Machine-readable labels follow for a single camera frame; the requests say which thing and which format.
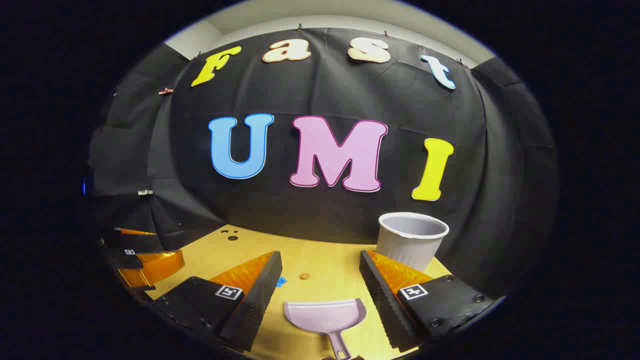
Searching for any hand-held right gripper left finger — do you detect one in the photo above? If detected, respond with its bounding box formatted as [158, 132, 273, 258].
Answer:
[149, 250, 284, 353]

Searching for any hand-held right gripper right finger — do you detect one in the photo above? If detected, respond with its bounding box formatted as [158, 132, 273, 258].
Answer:
[359, 249, 507, 353]

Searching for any white ribbed garbage bin cup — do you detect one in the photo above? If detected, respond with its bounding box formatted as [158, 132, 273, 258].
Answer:
[376, 212, 450, 273]

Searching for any wooden desktop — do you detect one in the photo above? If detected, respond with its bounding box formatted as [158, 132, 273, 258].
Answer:
[145, 224, 453, 360]

